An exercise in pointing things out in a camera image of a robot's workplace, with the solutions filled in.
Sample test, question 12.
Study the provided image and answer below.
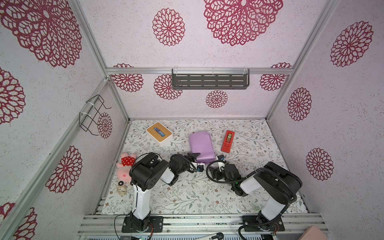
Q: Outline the black knob handle front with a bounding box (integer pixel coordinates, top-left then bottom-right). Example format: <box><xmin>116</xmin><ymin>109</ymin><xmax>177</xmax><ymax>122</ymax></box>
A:
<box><xmin>195</xmin><ymin>232</ymin><xmax>224</xmax><ymax>240</ymax></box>

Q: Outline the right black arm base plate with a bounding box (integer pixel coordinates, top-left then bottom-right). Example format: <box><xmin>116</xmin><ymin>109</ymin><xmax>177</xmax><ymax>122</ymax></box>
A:
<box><xmin>242</xmin><ymin>215</ymin><xmax>285</xmax><ymax>232</ymax></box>

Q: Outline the red tape dispenser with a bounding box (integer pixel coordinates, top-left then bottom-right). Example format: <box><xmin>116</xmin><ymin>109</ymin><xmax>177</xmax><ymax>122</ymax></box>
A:
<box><xmin>221</xmin><ymin>131</ymin><xmax>235</xmax><ymax>153</ymax></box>

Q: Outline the white box with wooden lid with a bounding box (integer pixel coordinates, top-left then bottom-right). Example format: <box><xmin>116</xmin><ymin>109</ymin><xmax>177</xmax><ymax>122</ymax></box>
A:
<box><xmin>146</xmin><ymin>122</ymin><xmax>174</xmax><ymax>147</ymax></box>

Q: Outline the pink object bottom right corner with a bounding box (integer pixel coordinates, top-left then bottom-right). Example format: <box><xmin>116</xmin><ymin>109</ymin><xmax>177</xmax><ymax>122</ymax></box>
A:
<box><xmin>299</xmin><ymin>226</ymin><xmax>327</xmax><ymax>240</ymax></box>

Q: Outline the grey slotted wall shelf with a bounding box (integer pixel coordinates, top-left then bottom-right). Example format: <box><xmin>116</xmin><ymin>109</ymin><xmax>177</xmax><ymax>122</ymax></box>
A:
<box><xmin>171</xmin><ymin>69</ymin><xmax>250</xmax><ymax>90</ymax></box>

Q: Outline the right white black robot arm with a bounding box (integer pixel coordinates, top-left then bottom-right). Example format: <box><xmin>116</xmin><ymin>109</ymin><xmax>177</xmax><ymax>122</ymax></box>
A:
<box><xmin>206</xmin><ymin>160</ymin><xmax>303</xmax><ymax>225</ymax></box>

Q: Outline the black wire wall rack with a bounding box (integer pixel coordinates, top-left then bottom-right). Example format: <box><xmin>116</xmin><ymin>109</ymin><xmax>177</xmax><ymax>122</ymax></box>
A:
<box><xmin>78</xmin><ymin>95</ymin><xmax>113</xmax><ymax>139</ymax></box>

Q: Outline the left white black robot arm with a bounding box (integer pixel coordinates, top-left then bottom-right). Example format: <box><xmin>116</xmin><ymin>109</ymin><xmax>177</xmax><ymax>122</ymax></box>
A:
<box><xmin>130</xmin><ymin>152</ymin><xmax>201</xmax><ymax>223</ymax></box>

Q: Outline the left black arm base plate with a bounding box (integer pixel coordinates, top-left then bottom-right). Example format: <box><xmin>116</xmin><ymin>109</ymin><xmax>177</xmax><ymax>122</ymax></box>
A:
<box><xmin>122</xmin><ymin>215</ymin><xmax>164</xmax><ymax>233</ymax></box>

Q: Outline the pink plush toy red dress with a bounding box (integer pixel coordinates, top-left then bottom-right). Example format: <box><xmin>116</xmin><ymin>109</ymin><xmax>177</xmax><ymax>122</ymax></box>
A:
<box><xmin>116</xmin><ymin>152</ymin><xmax>137</xmax><ymax>197</ymax></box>

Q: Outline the blue item on wooden lid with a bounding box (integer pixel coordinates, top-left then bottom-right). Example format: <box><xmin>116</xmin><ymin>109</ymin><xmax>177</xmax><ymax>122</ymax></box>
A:
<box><xmin>154</xmin><ymin>128</ymin><xmax>166</xmax><ymax>137</ymax></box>

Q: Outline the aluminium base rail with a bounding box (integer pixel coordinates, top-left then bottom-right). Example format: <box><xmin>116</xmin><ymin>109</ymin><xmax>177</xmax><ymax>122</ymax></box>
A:
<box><xmin>75</xmin><ymin>213</ymin><xmax>330</xmax><ymax>240</ymax></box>

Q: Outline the pink wrapping paper sheet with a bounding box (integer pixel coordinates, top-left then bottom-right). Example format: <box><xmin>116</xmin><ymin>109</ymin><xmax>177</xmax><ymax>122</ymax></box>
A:
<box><xmin>189</xmin><ymin>131</ymin><xmax>216</xmax><ymax>164</ymax></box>

